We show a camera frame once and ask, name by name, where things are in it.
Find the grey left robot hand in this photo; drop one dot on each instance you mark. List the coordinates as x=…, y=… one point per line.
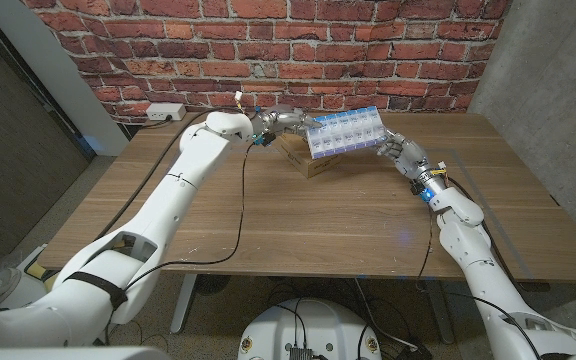
x=283, y=121

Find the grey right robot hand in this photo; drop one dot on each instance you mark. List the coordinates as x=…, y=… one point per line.
x=413, y=160

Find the white blue weekly pill organizer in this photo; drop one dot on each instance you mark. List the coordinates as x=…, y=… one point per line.
x=348, y=131

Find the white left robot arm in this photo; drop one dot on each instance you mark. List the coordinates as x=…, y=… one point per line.
x=178, y=195

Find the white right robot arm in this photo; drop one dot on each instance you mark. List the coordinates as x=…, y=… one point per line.
x=473, y=250

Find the brown cardboard packing box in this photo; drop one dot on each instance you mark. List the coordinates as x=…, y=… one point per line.
x=298, y=152

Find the white power outlet box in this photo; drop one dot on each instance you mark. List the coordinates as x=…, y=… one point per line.
x=165, y=111

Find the red brick print backdrop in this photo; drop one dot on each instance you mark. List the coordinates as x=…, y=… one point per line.
x=268, y=50

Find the grey table leg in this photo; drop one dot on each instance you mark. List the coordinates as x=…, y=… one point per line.
x=440, y=315
x=184, y=305

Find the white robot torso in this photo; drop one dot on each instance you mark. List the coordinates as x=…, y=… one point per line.
x=308, y=325

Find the dark grey door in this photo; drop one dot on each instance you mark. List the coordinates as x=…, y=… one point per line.
x=18, y=165

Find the yellow black floor object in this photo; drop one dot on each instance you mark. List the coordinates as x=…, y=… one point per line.
x=43, y=272

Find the white door frame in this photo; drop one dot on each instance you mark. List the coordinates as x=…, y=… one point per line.
x=68, y=75

